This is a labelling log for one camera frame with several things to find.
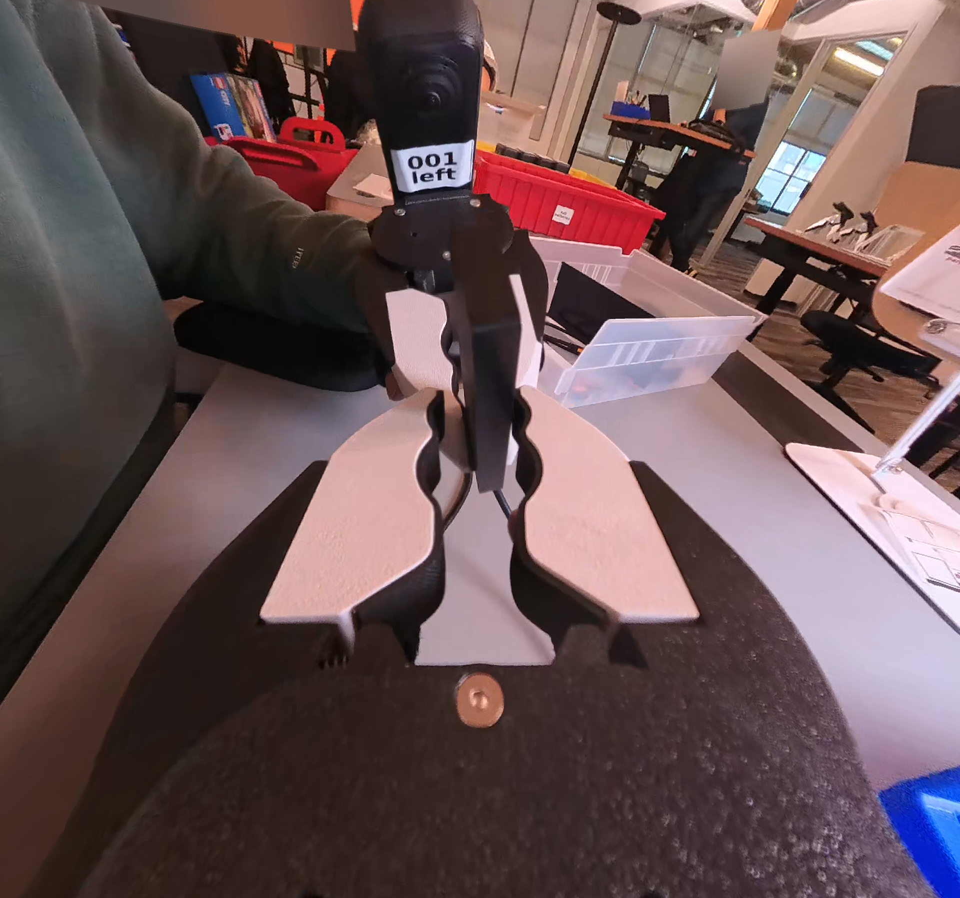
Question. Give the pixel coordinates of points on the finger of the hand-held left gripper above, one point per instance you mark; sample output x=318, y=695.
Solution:
x=416, y=335
x=529, y=343

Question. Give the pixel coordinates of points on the printed instruction sheet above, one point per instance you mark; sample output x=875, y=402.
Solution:
x=930, y=275

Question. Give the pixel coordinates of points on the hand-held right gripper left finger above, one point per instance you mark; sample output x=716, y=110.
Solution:
x=360, y=530

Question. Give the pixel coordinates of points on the beige chair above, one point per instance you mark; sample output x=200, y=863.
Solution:
x=922, y=200

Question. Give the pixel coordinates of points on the white document stand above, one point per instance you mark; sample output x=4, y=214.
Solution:
x=840, y=478

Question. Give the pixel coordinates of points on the blue printed box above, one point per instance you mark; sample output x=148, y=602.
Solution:
x=217, y=102

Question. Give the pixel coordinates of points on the blue plastic bin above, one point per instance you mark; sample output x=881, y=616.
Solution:
x=922, y=838

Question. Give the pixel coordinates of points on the black office chair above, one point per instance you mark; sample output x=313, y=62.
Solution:
x=855, y=343

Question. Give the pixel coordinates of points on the clear plastic bin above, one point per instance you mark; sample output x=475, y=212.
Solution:
x=652, y=358

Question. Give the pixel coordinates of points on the black usb hub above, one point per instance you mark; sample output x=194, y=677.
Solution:
x=495, y=403

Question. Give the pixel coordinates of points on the person's left forearm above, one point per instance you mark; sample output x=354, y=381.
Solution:
x=262, y=252

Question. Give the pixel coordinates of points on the black mesh armrest pad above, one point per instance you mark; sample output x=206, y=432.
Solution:
x=277, y=350

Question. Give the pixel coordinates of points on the red plastic bin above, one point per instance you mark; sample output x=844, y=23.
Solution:
x=540, y=200

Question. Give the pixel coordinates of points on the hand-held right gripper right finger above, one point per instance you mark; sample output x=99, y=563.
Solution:
x=600, y=530

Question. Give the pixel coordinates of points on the wooden standing desk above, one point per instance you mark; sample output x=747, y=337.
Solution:
x=652, y=129

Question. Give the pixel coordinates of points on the black floor lamp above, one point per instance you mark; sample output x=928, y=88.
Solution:
x=600, y=72

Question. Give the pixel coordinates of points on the person's left hand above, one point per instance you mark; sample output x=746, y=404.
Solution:
x=375, y=320

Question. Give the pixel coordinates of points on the black divider panel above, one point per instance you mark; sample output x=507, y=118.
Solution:
x=592, y=298

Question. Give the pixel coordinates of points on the yellow plastic bin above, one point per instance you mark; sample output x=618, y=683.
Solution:
x=592, y=176

